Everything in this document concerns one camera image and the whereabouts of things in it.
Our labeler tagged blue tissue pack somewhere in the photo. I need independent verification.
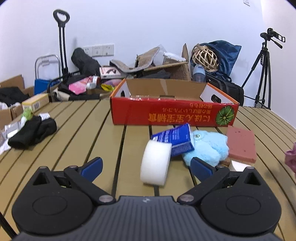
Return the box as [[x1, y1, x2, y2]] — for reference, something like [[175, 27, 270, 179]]
[[151, 123, 194, 156]]

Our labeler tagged white foam tape roll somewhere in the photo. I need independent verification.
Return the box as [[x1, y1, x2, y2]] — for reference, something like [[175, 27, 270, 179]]
[[140, 140, 172, 186]]

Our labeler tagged pink fluffy headband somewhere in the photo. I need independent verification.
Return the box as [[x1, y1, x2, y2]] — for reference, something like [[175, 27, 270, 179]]
[[285, 142, 296, 174]]

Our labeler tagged light blue fluffy cloth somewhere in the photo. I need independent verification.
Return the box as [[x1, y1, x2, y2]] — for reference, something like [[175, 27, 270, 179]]
[[182, 130, 229, 167]]

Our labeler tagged pink sponge block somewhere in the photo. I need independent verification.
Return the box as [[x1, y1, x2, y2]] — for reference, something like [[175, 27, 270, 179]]
[[226, 126, 257, 165]]

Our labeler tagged black cloth on table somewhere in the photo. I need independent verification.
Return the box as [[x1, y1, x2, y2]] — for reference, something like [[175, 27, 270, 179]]
[[8, 116, 57, 150]]

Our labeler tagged small green white bottle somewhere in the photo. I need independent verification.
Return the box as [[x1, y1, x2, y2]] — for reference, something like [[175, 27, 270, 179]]
[[20, 108, 34, 127]]

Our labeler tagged white paper receipt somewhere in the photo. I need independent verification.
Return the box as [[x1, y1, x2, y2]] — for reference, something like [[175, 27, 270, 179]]
[[0, 121, 21, 154]]

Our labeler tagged yellow paper box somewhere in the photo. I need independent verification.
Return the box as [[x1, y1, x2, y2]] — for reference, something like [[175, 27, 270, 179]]
[[22, 93, 49, 113]]

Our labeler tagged red cardboard box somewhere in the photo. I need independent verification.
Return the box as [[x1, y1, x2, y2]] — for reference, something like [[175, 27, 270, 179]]
[[110, 78, 239, 127]]

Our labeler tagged silver folding step stool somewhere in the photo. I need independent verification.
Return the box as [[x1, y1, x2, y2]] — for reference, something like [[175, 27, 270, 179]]
[[34, 54, 62, 95]]

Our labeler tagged wicker ball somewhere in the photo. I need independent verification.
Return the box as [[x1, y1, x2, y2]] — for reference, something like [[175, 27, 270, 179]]
[[191, 44, 219, 72]]

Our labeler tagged dark blue cushion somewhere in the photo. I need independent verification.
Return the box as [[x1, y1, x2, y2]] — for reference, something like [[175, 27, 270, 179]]
[[201, 40, 242, 77]]

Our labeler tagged camera tripod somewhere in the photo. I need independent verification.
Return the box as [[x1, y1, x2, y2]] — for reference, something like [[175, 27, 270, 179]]
[[241, 28, 286, 110]]

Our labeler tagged black bag by wall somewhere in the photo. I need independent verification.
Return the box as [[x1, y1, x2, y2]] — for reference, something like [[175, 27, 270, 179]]
[[71, 48, 101, 76]]

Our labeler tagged wall socket panel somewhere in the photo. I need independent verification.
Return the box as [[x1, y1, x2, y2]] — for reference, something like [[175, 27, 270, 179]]
[[82, 44, 114, 57]]

